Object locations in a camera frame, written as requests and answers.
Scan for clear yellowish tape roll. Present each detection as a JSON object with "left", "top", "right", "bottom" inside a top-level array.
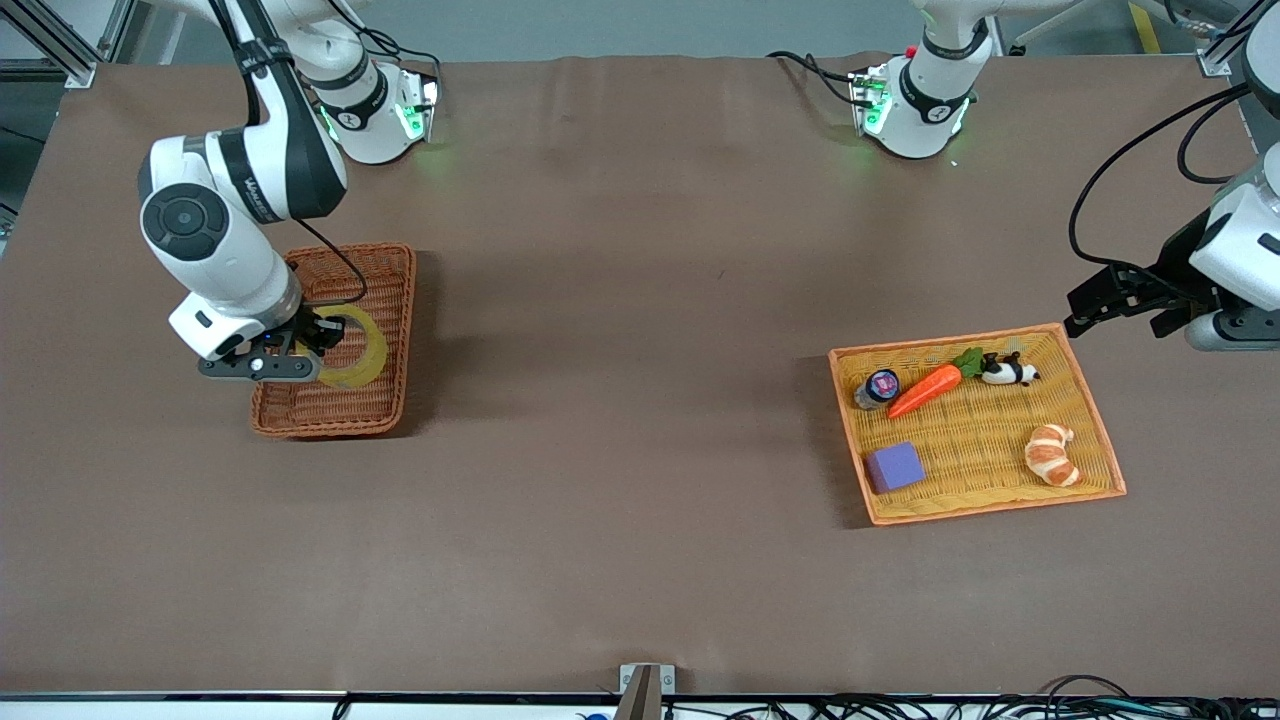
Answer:
[{"left": 312, "top": 304, "right": 390, "bottom": 390}]

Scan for brown deep wicker basket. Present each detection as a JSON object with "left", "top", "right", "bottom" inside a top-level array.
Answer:
[{"left": 250, "top": 242, "right": 417, "bottom": 439}]

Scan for black white panda toy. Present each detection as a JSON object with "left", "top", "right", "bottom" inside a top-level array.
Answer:
[{"left": 978, "top": 351, "right": 1041, "bottom": 387}]

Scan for toy croissant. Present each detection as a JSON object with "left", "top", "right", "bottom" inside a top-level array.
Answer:
[{"left": 1024, "top": 424, "right": 1082, "bottom": 488}]

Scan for yellow flat wicker tray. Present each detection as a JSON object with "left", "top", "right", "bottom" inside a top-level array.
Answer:
[{"left": 828, "top": 322, "right": 1128, "bottom": 527}]

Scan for orange toy carrot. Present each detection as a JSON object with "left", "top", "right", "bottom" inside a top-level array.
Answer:
[{"left": 887, "top": 347, "right": 986, "bottom": 420}]

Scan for small dark jar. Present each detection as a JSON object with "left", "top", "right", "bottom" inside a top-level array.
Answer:
[{"left": 854, "top": 369, "right": 902, "bottom": 411}]

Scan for right base connector plate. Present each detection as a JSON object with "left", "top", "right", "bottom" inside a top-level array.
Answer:
[{"left": 398, "top": 68, "right": 442, "bottom": 143}]

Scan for base connector plate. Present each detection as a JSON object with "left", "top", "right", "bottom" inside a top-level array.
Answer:
[
  {"left": 398, "top": 68, "right": 442, "bottom": 143},
  {"left": 848, "top": 65, "right": 893, "bottom": 138}
]

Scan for purple square block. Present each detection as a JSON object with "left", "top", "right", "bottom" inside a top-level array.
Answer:
[{"left": 864, "top": 441, "right": 926, "bottom": 494}]

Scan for left base connector plate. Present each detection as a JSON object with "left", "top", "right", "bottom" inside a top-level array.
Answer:
[{"left": 848, "top": 65, "right": 893, "bottom": 138}]

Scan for brown table cover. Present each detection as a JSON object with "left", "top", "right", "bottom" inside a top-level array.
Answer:
[{"left": 0, "top": 55, "right": 1280, "bottom": 696}]

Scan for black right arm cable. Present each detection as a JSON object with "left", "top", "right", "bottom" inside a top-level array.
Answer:
[{"left": 208, "top": 0, "right": 371, "bottom": 307}]

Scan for short black looped cable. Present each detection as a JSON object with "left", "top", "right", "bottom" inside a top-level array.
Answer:
[{"left": 1177, "top": 95, "right": 1246, "bottom": 185}]

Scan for long black left arm cable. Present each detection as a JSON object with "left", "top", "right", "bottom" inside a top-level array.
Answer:
[{"left": 1068, "top": 85, "right": 1251, "bottom": 269}]

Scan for aluminium frame profile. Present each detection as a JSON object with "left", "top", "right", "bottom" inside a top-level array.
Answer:
[
  {"left": 15, "top": 0, "right": 141, "bottom": 89},
  {"left": 1130, "top": 0, "right": 1251, "bottom": 79}
]

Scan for black right base cables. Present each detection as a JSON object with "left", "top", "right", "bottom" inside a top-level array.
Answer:
[{"left": 340, "top": 0, "right": 443, "bottom": 86}]

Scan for black left base cable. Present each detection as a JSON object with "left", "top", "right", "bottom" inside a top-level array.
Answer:
[{"left": 767, "top": 50, "right": 863, "bottom": 107}]

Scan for black cable bundle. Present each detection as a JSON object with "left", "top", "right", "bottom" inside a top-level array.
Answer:
[{"left": 680, "top": 675, "right": 1280, "bottom": 720}]

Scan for grey metal clamp bracket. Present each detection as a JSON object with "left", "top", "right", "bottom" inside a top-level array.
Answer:
[{"left": 612, "top": 663, "right": 676, "bottom": 720}]

